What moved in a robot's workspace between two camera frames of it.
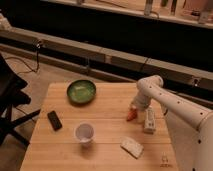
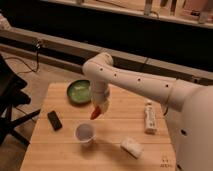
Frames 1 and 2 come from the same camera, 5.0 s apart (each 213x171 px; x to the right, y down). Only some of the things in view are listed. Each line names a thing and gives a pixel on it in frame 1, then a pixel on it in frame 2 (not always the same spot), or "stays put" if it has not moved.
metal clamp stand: x=38 y=45 stays put
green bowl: x=81 y=91 stays put
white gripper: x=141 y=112 → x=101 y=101
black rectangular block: x=54 y=120 stays put
